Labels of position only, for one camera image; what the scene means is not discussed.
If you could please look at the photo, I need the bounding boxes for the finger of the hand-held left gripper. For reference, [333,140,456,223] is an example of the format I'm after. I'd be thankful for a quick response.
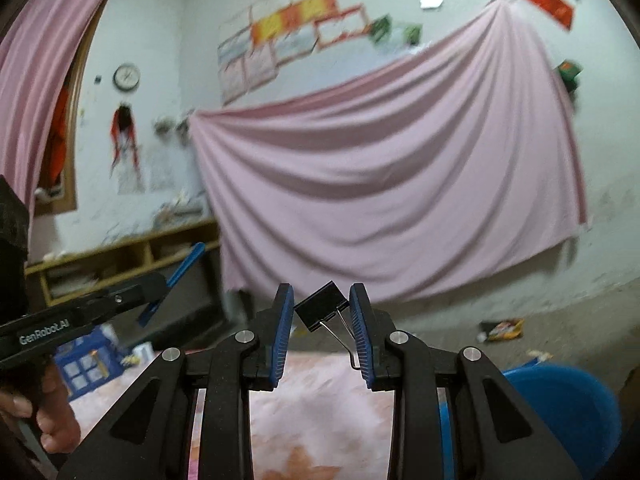
[70,273,169,328]

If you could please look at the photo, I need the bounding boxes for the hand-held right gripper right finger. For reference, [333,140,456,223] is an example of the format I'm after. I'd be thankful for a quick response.
[348,282,584,480]

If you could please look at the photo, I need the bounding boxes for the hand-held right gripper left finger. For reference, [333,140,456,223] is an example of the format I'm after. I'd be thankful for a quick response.
[57,283,296,480]

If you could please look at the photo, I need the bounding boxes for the black binder clip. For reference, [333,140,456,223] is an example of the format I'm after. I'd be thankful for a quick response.
[294,281,362,371]

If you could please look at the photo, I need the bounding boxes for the blue cardboard box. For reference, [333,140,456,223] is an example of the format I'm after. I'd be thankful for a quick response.
[52,322,126,401]

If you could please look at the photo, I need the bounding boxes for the blue plastic stick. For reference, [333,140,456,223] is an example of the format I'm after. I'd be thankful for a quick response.
[137,242,207,326]

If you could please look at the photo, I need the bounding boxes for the person's left hand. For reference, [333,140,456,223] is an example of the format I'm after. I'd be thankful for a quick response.
[0,391,82,457]

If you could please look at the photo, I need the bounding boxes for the wooden shelf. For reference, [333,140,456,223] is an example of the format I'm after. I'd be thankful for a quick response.
[25,216,221,307]

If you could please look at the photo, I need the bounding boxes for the pink floral blanket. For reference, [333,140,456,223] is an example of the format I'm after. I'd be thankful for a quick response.
[67,350,401,480]

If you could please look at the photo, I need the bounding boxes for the pile of white papers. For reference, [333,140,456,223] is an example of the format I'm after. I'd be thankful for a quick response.
[155,195,208,226]

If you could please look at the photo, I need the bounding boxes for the orange snack wrapper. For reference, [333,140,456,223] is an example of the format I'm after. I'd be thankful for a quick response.
[479,317,526,343]

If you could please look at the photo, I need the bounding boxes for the orange hanging cloth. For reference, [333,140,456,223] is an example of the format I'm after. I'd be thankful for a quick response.
[47,85,69,186]

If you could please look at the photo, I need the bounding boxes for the pink hanging sheet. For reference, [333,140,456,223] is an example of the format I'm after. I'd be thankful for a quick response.
[189,0,593,306]

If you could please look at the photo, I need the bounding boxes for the blue plastic stool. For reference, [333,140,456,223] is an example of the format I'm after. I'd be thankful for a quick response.
[440,364,623,480]

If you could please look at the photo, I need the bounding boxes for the pink door curtain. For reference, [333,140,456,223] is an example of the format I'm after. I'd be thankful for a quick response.
[0,0,126,221]

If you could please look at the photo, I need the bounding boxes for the red black wall ornament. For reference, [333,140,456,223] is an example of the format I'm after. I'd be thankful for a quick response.
[110,102,142,178]

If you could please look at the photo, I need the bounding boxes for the grey wall hooks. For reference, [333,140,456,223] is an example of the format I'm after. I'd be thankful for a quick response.
[155,114,192,142]

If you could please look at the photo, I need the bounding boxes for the wooden door frame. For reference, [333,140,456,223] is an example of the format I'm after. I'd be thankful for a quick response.
[32,0,118,217]

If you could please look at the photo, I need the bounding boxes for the round wall clock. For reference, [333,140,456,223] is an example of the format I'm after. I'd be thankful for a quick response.
[113,63,141,92]

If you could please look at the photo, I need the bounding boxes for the group of wall posters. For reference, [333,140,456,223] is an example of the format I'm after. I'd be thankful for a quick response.
[217,0,388,107]

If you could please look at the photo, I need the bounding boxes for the green red wall packet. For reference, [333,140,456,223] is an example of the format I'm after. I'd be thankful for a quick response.
[556,59,583,83]

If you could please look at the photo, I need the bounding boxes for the red wall paper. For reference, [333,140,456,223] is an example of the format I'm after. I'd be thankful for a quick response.
[521,0,575,30]

